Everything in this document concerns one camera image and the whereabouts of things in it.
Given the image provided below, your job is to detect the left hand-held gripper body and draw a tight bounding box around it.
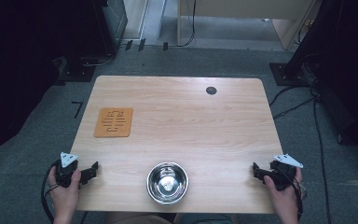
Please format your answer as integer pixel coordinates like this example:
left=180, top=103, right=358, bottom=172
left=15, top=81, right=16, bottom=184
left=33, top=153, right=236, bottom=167
left=55, top=151, right=79, bottom=189

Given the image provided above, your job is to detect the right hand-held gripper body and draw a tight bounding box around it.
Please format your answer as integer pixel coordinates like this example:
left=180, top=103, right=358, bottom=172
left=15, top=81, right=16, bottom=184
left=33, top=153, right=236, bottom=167
left=269, top=153, right=304, bottom=192

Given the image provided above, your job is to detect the stainless steel bowl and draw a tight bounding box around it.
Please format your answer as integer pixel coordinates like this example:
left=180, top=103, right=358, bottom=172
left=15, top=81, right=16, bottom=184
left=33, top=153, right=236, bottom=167
left=145, top=161, right=190, bottom=206

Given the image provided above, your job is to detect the person's right hand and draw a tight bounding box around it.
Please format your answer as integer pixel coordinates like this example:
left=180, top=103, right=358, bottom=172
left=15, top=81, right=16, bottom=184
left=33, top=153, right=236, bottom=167
left=263, top=167, right=304, bottom=218

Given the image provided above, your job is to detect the person's left hand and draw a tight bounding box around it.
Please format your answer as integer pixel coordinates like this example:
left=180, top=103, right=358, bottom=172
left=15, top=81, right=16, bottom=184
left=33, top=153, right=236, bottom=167
left=48, top=166, right=82, bottom=217

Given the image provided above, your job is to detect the square wooden trivet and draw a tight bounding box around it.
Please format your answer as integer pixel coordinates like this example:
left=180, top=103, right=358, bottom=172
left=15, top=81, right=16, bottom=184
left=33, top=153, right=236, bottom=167
left=93, top=106, right=134, bottom=139

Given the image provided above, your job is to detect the black curtain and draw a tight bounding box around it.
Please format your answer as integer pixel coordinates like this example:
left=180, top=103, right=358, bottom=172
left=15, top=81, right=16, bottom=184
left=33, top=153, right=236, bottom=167
left=0, top=0, right=119, bottom=169
left=287, top=0, right=358, bottom=160

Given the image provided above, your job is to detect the dark grey cabinet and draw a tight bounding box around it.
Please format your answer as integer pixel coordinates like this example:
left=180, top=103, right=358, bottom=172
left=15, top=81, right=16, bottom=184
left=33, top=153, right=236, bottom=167
left=101, top=0, right=129, bottom=49

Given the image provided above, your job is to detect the light wooden desk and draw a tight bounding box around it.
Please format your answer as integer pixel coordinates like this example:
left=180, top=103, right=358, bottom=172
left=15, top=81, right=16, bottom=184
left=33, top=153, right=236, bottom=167
left=176, top=0, right=319, bottom=51

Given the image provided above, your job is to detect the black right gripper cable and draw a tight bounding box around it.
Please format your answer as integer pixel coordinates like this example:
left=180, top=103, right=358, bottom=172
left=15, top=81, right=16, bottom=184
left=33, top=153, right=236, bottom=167
left=287, top=169, right=308, bottom=222

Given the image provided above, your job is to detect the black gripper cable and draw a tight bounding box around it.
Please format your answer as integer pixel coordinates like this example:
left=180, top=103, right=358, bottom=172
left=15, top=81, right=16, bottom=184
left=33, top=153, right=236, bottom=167
left=287, top=169, right=308, bottom=222
left=40, top=160, right=61, bottom=224

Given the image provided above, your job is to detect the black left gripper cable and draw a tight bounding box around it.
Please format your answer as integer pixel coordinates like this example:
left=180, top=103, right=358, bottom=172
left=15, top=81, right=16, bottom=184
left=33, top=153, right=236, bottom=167
left=40, top=160, right=61, bottom=224

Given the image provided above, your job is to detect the long black floor cable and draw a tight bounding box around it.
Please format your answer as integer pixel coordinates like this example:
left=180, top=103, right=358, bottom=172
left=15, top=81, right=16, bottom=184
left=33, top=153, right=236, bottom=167
left=311, top=92, right=333, bottom=224

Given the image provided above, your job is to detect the black stand base plate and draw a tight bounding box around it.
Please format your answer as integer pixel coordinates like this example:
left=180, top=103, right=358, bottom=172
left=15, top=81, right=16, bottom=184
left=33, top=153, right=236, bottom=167
left=54, top=55, right=97, bottom=87
left=268, top=62, right=312, bottom=87

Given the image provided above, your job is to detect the black hanging cable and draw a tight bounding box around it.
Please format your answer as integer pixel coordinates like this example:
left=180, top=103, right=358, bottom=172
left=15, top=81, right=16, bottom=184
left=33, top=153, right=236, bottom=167
left=178, top=0, right=198, bottom=49

